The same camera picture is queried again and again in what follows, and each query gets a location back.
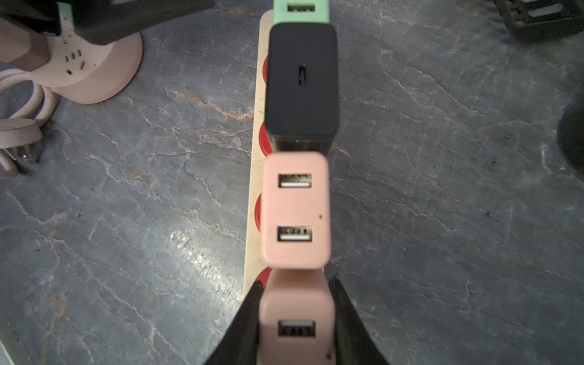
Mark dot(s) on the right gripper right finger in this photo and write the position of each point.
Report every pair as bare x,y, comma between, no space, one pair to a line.
353,344

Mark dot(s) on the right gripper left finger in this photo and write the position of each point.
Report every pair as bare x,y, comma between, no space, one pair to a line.
240,342

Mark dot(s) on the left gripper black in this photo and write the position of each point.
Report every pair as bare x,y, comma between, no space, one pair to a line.
99,22

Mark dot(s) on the pink USB charger plug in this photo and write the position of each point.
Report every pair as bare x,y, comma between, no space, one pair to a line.
297,319
295,216

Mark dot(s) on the beige power strip red sockets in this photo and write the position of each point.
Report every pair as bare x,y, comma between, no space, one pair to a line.
253,263

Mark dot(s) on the green USB charger plug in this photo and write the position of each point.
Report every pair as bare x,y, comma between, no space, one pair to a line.
301,11

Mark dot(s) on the black USB charger plug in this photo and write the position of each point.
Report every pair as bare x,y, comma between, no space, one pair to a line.
302,92

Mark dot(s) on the round pink power socket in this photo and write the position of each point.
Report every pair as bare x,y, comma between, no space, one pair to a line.
41,42

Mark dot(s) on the black plant pot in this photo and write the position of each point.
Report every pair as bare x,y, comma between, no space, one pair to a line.
570,136

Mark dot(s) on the black litter scoop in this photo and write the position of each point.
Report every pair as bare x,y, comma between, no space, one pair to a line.
533,21

